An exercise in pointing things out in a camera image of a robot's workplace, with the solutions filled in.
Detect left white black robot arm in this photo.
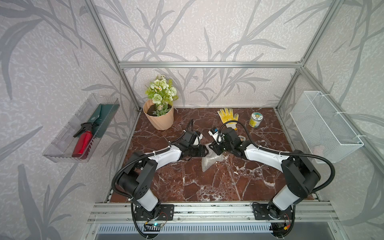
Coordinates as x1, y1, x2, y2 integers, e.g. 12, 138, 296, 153
111, 129, 209, 213

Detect aluminium cage frame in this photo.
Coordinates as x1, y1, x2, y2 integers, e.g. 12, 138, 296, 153
86, 1, 384, 171

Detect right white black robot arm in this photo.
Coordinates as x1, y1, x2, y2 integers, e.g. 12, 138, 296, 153
209, 127, 336, 219

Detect sunflower label tin can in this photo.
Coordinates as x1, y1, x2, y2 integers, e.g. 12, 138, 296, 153
249, 112, 264, 128

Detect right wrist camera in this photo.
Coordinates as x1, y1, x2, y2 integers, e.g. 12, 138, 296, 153
209, 128, 223, 145

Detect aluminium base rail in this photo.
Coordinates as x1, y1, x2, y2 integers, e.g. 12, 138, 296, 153
87, 201, 340, 224

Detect yellow white work glove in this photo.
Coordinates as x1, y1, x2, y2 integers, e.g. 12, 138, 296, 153
217, 108, 239, 130

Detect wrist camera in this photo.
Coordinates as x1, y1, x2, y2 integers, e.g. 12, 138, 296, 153
193, 134, 203, 146
209, 128, 223, 145

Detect clear bubble wrap sheet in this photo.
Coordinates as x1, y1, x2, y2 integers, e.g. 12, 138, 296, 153
202, 144, 229, 172

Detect clear plastic wall bin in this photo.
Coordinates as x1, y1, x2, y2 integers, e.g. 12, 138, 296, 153
43, 94, 120, 163

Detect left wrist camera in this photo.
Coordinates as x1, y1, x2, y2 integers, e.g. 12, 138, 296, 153
193, 134, 203, 146

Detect beige ribbed flower pot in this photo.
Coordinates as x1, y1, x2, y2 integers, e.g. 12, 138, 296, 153
143, 99, 174, 131

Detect green white artificial flowers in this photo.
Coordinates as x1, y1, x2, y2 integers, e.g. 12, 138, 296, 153
146, 75, 178, 117

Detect white wire mesh basket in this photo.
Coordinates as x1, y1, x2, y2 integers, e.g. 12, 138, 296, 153
290, 91, 364, 163

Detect dark green trowel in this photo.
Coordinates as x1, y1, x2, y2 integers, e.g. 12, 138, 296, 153
87, 104, 115, 139

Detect red spray bottle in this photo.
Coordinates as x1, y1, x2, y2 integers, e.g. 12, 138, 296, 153
72, 123, 94, 160

